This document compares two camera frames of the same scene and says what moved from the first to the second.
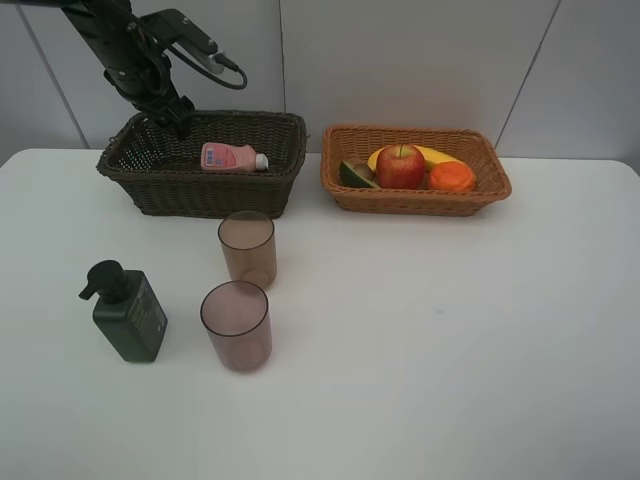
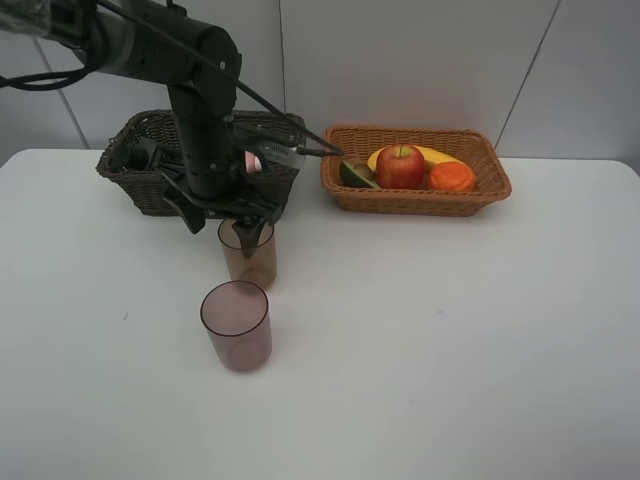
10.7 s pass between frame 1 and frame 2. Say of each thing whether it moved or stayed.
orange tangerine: stayed
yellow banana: stayed
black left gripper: moved
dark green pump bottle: moved
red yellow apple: stayed
